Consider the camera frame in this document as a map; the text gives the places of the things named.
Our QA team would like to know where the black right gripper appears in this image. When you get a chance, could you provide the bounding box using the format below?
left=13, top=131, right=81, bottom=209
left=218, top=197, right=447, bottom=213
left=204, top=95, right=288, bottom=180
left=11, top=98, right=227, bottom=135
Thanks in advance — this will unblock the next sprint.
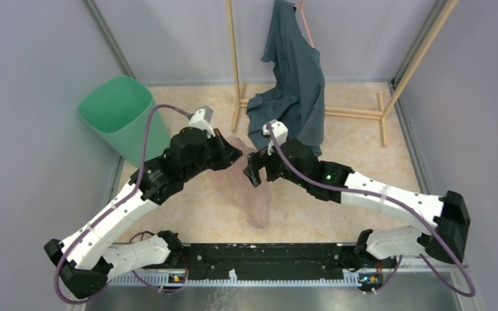
left=243, top=144, right=308, bottom=189

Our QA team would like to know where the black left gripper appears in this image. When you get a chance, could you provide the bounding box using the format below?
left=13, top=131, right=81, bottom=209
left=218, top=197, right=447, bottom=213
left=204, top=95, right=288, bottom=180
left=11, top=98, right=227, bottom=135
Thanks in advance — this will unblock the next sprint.
left=183, top=128, right=243, bottom=181

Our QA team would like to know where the pink plastic trash bag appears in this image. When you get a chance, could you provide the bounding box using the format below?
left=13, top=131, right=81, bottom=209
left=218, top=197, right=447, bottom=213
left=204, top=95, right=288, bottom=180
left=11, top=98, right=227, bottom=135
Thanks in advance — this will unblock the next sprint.
left=209, top=135, right=272, bottom=229

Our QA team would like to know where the green plastic trash bin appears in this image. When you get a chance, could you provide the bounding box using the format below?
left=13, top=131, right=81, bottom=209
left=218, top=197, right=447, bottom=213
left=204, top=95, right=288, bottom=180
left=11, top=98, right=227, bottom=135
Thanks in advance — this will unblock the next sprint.
left=77, top=76, right=156, bottom=167

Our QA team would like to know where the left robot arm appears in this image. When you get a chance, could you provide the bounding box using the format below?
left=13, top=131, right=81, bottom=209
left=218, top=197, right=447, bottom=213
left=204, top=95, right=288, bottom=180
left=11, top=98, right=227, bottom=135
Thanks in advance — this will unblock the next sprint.
left=44, top=127, right=243, bottom=305

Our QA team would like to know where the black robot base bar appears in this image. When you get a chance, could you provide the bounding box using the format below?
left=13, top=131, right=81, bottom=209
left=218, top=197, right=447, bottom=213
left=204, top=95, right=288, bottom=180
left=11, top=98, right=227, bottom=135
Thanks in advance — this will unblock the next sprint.
left=163, top=242, right=398, bottom=282

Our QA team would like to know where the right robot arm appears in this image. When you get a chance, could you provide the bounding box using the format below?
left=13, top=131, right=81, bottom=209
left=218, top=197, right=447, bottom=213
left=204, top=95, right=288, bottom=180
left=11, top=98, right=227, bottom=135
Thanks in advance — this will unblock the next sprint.
left=244, top=139, right=471, bottom=267

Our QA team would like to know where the wooden clothes rack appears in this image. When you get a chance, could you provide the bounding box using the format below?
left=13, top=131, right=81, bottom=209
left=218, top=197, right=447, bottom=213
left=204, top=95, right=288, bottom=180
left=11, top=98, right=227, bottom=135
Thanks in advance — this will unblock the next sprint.
left=225, top=0, right=458, bottom=148

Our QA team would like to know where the dark teal shirt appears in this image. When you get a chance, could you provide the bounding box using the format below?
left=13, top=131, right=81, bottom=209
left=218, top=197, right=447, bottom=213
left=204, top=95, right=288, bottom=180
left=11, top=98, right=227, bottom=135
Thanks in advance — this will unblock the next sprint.
left=246, top=1, right=326, bottom=156

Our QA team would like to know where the pink clothes hanger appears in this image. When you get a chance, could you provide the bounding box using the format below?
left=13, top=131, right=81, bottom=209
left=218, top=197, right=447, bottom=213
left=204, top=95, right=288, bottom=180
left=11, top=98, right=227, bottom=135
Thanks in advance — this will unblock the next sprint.
left=294, top=0, right=314, bottom=48

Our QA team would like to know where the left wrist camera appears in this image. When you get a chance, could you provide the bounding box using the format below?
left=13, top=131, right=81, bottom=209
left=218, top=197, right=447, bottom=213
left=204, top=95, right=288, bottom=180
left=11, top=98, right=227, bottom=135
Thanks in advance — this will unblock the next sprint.
left=188, top=106, right=215, bottom=138

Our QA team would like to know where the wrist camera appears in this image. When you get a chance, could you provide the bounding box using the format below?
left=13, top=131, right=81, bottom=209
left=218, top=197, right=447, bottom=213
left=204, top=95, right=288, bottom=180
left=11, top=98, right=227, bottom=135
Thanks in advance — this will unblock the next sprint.
left=188, top=106, right=215, bottom=138
left=261, top=119, right=289, bottom=156

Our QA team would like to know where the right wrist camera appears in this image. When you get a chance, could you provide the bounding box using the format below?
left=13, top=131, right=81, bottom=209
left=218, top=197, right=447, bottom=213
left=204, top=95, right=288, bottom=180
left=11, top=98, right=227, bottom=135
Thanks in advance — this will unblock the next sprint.
left=261, top=119, right=289, bottom=156

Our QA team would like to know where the white cable duct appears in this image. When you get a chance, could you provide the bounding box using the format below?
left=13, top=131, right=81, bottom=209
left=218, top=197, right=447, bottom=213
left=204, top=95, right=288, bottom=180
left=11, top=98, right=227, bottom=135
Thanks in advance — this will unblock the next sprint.
left=109, top=270, right=362, bottom=288

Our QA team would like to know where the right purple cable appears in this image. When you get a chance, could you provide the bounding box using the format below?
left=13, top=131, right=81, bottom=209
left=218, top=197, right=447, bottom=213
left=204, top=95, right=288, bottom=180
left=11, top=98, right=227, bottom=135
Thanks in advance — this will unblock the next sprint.
left=266, top=124, right=477, bottom=298

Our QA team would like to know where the purple cable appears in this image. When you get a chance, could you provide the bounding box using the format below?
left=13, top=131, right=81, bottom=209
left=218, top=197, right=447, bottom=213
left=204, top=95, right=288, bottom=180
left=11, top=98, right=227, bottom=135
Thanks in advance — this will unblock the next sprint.
left=54, top=104, right=194, bottom=306
left=266, top=124, right=477, bottom=298

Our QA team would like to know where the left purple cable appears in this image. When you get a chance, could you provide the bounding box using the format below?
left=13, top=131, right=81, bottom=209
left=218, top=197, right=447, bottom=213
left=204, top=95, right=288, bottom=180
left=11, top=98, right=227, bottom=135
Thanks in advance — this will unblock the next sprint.
left=54, top=104, right=194, bottom=306

